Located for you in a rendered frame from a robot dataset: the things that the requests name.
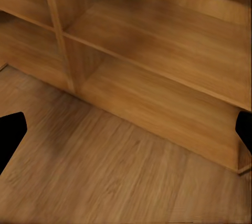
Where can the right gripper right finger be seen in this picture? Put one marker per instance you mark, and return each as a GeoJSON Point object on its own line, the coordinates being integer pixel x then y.
{"type": "Point", "coordinates": [244, 128]}

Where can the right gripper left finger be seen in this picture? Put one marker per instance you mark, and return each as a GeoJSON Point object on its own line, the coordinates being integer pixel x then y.
{"type": "Point", "coordinates": [13, 128]}

